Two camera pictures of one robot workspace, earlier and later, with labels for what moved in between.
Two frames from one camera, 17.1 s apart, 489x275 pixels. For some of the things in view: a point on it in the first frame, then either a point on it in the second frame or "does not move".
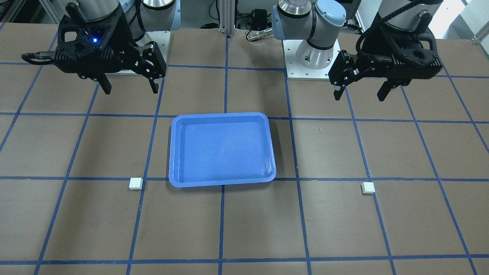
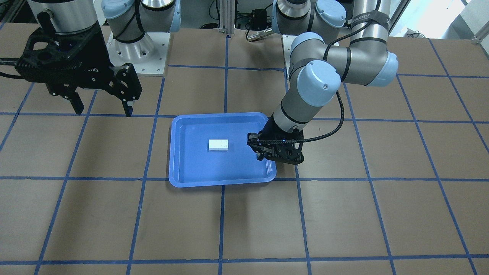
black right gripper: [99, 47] to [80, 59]
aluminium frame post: [227, 16] does not move
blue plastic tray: [208, 149] does not move
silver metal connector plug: [259, 34] does not move
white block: [367, 188] to [221, 144]
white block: [136, 183] to [215, 144]
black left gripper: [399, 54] to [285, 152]
